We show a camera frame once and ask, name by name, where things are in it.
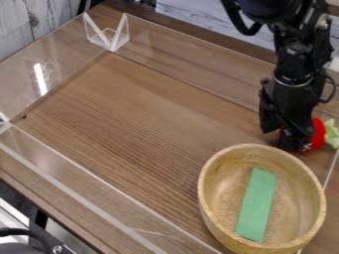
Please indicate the clear acrylic tray enclosure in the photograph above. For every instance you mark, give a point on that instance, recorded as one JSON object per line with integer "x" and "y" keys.
{"x": 108, "y": 132}

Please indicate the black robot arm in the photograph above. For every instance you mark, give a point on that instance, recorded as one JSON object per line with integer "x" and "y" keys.
{"x": 300, "y": 25}

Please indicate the black metal table frame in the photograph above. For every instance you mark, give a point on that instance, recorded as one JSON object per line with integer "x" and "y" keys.
{"x": 28, "y": 231}

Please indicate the clear acrylic corner bracket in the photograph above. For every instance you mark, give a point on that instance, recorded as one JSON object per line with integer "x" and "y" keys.
{"x": 107, "y": 38}

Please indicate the green rectangular block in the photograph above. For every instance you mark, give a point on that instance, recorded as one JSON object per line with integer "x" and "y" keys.
{"x": 256, "y": 205}

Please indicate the red plush strawberry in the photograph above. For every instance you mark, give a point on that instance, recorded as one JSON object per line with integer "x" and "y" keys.
{"x": 326, "y": 133}

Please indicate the wooden bowl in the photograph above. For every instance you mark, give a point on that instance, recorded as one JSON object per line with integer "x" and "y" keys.
{"x": 298, "y": 209}

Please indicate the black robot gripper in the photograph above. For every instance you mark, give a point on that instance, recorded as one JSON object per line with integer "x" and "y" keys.
{"x": 289, "y": 103}

